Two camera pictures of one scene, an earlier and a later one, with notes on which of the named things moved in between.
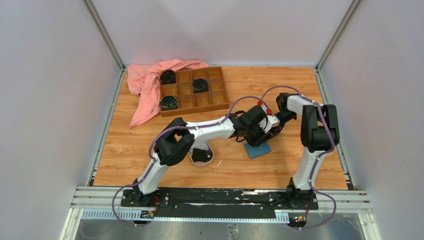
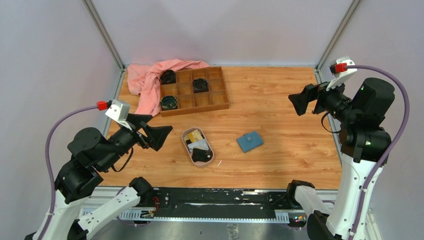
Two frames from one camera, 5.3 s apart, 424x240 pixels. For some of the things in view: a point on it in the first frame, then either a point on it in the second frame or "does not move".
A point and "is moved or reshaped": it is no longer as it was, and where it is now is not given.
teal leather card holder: x=256 y=151 is moved or reshaped
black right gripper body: x=283 y=116 to x=334 y=101
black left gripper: x=257 y=142 to x=156 y=134
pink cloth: x=144 y=80 does not move
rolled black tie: x=167 y=77 does not move
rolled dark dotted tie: x=200 y=85 does not move
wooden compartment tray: x=188 y=101 does not move
